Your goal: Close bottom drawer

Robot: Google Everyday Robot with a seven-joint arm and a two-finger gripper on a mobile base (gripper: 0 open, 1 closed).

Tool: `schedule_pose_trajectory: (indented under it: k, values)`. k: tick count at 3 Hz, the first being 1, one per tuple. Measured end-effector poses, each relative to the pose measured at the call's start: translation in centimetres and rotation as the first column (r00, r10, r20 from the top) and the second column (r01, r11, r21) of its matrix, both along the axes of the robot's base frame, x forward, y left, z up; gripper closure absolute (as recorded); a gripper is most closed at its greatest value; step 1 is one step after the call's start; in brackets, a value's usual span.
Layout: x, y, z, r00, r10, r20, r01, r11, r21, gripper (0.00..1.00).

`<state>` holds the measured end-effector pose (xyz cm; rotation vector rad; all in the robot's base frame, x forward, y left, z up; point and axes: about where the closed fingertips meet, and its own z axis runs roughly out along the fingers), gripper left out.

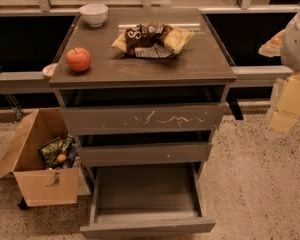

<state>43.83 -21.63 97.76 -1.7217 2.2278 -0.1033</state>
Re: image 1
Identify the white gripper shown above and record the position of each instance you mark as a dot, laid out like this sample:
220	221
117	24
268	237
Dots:
297	47

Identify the small orange fruit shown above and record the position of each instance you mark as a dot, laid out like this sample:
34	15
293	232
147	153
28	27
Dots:
61	158

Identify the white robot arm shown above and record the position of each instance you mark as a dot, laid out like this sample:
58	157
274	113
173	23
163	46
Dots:
290	47

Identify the white ceramic bowl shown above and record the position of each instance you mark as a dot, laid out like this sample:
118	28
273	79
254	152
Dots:
94	14

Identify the cardboard box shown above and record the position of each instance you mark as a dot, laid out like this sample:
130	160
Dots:
39	186

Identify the grey middle drawer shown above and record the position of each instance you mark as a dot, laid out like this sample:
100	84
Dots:
145	148

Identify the brown yellow chip bag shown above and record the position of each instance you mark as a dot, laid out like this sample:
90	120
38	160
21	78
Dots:
153	40

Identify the grey top drawer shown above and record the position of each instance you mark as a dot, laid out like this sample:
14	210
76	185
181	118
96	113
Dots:
141	119

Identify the grey drawer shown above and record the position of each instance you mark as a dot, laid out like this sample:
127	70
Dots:
141	119
145	148
146	200

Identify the small white round object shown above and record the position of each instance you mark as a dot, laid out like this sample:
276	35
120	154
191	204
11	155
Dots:
48	70

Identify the green snack bag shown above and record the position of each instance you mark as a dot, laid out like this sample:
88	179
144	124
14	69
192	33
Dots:
52	149

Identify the grey metal rail bench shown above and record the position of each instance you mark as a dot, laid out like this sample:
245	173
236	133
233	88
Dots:
246	76

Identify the grey drawer cabinet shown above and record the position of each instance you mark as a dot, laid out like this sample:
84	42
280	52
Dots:
199	75

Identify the grey bottom drawer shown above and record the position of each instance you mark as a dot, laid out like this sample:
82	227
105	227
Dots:
146	200

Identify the red apple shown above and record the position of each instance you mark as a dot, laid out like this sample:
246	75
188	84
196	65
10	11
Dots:
78	59

